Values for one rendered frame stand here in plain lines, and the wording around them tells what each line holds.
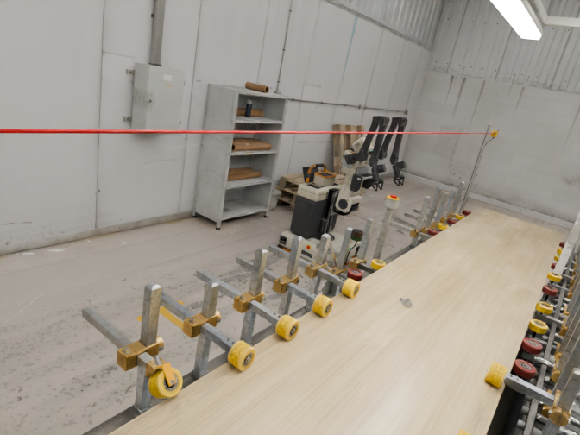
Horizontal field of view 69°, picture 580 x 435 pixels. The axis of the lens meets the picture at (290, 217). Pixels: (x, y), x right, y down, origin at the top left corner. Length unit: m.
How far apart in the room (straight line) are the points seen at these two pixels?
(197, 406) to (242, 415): 0.13
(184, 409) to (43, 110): 3.03
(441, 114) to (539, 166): 2.25
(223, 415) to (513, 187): 8.93
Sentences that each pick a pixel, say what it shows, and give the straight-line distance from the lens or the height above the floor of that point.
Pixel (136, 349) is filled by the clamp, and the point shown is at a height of 0.97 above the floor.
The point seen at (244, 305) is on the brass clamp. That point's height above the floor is 0.96.
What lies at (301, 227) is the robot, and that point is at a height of 0.39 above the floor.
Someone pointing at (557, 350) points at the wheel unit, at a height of 0.84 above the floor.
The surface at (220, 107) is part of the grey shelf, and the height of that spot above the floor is 1.34.
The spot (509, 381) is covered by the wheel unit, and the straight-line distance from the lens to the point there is 1.78.
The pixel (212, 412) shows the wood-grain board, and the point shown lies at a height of 0.90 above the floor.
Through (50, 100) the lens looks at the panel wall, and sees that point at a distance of 3.93.
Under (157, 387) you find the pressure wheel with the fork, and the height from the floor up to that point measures 0.95.
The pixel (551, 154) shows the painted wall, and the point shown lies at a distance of 9.67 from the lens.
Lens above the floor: 1.83
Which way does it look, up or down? 19 degrees down
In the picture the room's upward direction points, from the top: 11 degrees clockwise
